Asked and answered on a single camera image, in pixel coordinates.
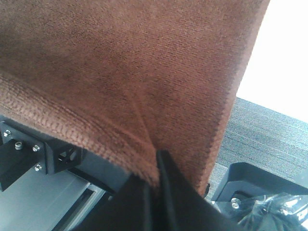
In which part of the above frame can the brown towel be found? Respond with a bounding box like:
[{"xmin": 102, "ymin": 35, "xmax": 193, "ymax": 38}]
[{"xmin": 0, "ymin": 0, "xmax": 269, "ymax": 194}]

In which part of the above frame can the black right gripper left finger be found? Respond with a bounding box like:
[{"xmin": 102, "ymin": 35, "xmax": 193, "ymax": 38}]
[{"xmin": 79, "ymin": 175, "xmax": 154, "ymax": 231}]

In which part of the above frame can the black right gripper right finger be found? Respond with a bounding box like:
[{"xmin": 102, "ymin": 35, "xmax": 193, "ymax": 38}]
[{"xmin": 156, "ymin": 150, "xmax": 237, "ymax": 231}]

